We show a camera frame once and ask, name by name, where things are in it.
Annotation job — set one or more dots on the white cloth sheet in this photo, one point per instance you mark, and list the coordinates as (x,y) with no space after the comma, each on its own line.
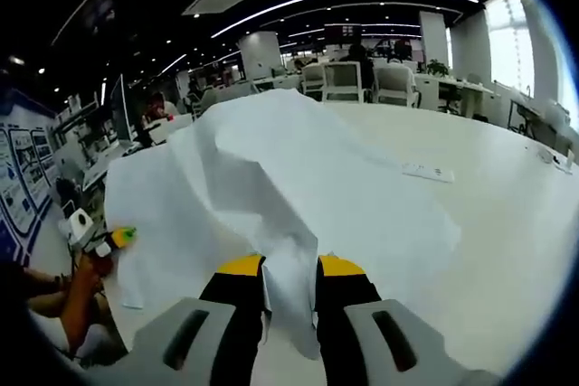
(280,169)

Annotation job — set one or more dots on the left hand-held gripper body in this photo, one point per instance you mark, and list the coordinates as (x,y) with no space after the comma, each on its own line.
(79,228)

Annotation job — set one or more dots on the white laptop stand table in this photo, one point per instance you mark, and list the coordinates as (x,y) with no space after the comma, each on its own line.
(104,164)

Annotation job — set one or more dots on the person's left hand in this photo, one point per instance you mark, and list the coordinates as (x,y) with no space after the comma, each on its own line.
(90,273)

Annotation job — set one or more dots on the ceiling air vent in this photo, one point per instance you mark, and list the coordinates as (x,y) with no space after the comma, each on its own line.
(217,2)

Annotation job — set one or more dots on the potted green plant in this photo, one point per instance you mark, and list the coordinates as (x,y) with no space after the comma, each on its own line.
(438,67)

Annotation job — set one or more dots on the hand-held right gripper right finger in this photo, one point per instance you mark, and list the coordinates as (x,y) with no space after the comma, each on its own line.
(398,345)

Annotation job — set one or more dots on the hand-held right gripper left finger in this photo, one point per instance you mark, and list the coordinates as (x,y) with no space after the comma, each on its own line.
(190,341)

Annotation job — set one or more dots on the white grey office chair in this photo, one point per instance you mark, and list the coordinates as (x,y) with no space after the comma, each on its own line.
(395,83)

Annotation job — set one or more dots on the blue white wall poster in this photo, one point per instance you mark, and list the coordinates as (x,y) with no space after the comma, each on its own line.
(25,178)

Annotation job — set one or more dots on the white framed office chair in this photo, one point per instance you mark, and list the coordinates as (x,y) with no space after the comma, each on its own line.
(341,81)

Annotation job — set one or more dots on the narrow bright window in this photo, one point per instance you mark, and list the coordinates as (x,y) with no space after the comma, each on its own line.
(509,42)

